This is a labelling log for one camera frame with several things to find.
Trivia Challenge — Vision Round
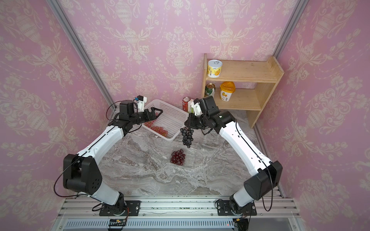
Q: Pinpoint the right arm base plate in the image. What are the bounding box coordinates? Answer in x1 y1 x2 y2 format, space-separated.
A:
214 199 257 216

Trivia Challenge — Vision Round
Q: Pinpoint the light red grape bunch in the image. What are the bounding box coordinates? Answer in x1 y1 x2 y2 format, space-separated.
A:
144 120 168 138

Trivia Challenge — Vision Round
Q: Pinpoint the wooden shelf unit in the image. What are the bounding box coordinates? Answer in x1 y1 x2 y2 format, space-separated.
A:
201 54 284 128

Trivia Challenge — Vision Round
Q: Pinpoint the dark red grape bunch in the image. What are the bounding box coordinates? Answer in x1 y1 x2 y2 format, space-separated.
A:
170 149 186 166

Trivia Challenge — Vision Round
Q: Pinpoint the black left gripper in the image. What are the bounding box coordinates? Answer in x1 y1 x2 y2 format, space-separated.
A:
129 107 163 126

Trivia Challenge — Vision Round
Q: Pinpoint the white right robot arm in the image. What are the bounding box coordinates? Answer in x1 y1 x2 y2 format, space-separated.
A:
185 111 283 214

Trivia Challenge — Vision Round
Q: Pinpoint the green white carton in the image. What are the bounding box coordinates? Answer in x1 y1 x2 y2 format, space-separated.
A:
188 99 194 113

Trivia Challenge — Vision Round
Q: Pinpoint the white perforated plastic basket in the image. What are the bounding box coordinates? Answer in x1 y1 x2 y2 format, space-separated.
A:
144 99 188 142

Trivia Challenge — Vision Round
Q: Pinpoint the green drink can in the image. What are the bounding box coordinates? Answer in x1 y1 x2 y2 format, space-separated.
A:
204 83 215 97

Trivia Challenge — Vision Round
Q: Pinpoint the aluminium rail frame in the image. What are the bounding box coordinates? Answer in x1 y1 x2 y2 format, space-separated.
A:
53 195 304 231

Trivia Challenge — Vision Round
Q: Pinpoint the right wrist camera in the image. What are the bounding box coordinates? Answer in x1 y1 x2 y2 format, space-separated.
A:
192 96 220 116

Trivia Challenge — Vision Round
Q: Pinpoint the yellow can white lid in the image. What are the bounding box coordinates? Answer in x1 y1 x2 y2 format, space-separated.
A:
207 60 223 78

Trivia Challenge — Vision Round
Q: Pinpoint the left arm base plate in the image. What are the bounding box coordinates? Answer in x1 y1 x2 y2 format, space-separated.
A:
99 200 141 217

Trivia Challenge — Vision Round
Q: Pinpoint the yellow lidded cup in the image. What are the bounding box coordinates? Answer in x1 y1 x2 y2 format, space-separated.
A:
220 81 236 102

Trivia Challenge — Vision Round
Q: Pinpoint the red soda can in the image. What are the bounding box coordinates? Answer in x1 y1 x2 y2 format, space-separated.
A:
182 97 191 113

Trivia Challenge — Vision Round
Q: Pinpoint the black grape bunch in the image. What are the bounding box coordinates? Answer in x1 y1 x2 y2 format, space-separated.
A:
180 127 194 148

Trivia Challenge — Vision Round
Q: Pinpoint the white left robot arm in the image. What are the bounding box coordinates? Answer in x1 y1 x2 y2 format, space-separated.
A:
61 107 163 216

